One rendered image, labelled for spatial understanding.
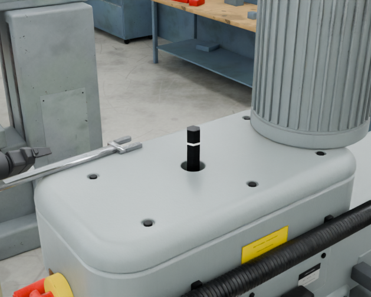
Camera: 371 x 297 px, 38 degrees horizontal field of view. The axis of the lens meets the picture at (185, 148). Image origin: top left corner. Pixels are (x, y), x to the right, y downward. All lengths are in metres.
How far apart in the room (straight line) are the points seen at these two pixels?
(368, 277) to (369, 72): 0.38
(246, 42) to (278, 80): 6.19
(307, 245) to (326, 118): 0.20
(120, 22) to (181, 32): 0.91
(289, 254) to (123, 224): 0.25
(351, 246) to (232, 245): 0.34
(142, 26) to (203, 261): 7.70
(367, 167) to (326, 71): 0.35
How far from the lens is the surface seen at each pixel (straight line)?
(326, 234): 0.84
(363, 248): 1.07
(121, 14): 8.17
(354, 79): 0.86
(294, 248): 0.80
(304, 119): 0.86
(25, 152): 1.58
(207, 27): 7.63
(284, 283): 0.90
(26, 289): 0.90
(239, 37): 7.14
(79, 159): 0.83
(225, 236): 0.73
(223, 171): 0.80
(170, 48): 7.26
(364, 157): 1.17
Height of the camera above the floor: 2.28
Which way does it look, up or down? 27 degrees down
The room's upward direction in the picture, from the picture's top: straight up
